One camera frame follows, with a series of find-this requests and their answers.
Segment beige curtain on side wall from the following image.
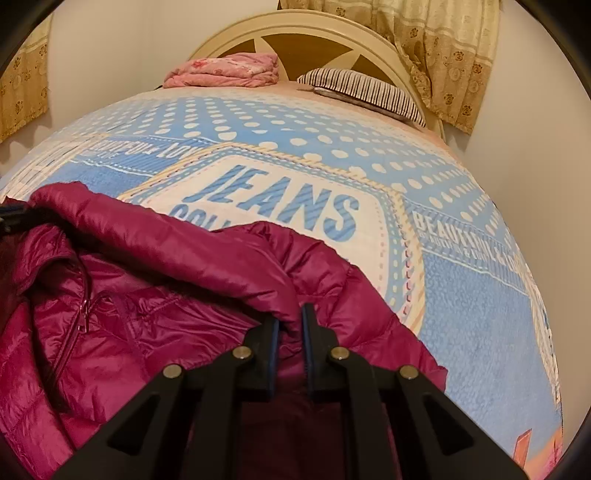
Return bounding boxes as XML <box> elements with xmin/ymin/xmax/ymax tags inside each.
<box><xmin>1</xmin><ymin>14</ymin><xmax>52</xmax><ymax>142</ymax></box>

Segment folded pink floral blanket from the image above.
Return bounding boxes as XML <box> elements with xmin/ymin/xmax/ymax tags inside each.
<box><xmin>162</xmin><ymin>52</ymin><xmax>279</xmax><ymax>89</ymax></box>

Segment cream arched wooden headboard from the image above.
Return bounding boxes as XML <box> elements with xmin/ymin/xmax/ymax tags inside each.
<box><xmin>192</xmin><ymin>9</ymin><xmax>445</xmax><ymax>137</ymax></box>

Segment blue pink printed bedspread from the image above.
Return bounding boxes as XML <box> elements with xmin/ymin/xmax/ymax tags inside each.
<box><xmin>1</xmin><ymin>84</ymin><xmax>563</xmax><ymax>479</ymax></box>

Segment magenta puffer jacket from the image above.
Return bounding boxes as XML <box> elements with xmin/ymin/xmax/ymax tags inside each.
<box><xmin>1</xmin><ymin>183</ymin><xmax>447</xmax><ymax>479</ymax></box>

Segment beige patterned curtain behind bed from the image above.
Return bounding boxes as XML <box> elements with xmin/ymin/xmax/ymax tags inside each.
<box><xmin>279</xmin><ymin>0</ymin><xmax>501</xmax><ymax>135</ymax></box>

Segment striped pillow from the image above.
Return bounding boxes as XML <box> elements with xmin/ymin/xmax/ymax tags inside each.
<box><xmin>297</xmin><ymin>68</ymin><xmax>427</xmax><ymax>127</ymax></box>

